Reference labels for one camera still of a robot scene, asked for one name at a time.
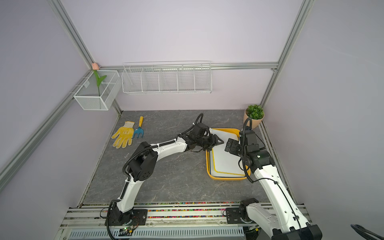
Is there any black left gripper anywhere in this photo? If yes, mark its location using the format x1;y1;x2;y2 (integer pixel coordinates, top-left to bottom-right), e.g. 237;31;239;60
196;133;225;152

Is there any yellow-framed whiteboard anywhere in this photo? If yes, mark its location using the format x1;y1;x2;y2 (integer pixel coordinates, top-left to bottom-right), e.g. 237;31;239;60
209;129;246;179

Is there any yellow storage tray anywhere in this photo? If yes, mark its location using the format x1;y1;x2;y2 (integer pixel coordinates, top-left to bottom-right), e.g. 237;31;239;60
206;128;247;181

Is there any blue-framed whiteboard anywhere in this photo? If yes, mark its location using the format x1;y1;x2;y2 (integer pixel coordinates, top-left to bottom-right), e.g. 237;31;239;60
210;151;245;178

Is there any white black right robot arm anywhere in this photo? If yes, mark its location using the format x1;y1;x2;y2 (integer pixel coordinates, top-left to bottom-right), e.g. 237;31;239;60
225;127;323;240

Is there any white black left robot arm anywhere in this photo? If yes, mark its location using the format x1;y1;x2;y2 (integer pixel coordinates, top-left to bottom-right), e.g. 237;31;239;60
105;122;224;227

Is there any green artificial plant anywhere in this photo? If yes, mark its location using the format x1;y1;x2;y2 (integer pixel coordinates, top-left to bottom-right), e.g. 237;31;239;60
245;105;265;120

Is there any white vented front panel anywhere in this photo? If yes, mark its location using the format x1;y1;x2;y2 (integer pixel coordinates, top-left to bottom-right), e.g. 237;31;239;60
66;227;246;240

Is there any yellow dotted work glove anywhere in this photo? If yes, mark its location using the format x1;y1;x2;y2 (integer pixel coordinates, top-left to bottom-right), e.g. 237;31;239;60
111;121;135;149

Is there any pink artificial tulip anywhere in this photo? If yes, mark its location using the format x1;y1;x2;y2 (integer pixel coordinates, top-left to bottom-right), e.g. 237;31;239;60
92;63;107;97

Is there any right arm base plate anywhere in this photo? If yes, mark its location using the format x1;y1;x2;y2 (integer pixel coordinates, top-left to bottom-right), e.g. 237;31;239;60
225;206;252;224

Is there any blue garden fork yellow handle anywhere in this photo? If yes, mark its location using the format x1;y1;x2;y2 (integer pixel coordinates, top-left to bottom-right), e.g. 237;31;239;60
133;116;144;138

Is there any white wire wall shelf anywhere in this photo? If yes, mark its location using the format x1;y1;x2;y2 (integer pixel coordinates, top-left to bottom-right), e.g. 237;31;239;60
122;61;213;95

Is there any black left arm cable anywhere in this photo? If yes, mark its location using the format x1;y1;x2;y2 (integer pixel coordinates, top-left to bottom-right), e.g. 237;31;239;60
104;112;205;240

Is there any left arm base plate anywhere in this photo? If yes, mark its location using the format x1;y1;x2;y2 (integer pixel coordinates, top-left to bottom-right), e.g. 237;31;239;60
105;208;148;226

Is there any white mesh wall basket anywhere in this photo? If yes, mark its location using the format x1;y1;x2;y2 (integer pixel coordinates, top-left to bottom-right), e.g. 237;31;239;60
74;70;122;111

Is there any aluminium frame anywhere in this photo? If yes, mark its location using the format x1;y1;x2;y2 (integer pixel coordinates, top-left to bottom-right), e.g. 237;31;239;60
0;0;316;193

